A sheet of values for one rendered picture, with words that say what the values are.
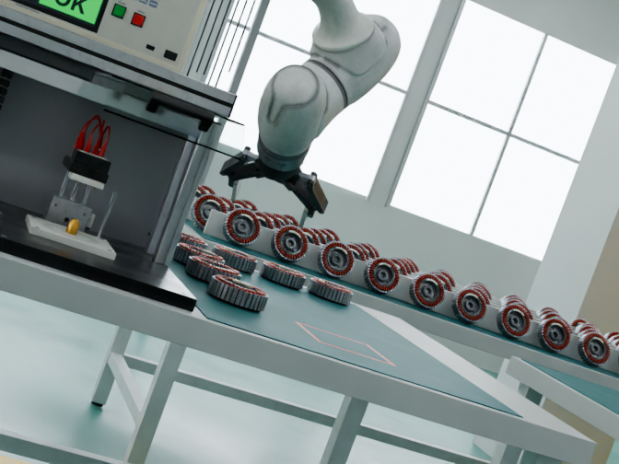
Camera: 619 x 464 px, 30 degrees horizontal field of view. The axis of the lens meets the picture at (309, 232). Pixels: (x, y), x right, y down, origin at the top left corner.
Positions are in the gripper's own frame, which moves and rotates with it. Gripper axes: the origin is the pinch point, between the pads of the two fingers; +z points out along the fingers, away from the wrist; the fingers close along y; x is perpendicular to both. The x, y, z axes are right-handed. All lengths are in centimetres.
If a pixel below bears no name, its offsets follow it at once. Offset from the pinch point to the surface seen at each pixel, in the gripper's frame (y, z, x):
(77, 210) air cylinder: -32.7, 4.4, -13.3
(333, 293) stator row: 17, 64, 17
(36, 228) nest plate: -33.1, -12.3, -26.6
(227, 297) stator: -0.6, 4.4, -18.5
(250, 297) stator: 3.1, 4.3, -17.0
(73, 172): -33.8, -6.4, -11.6
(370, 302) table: 28, 119, 44
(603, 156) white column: 116, 284, 241
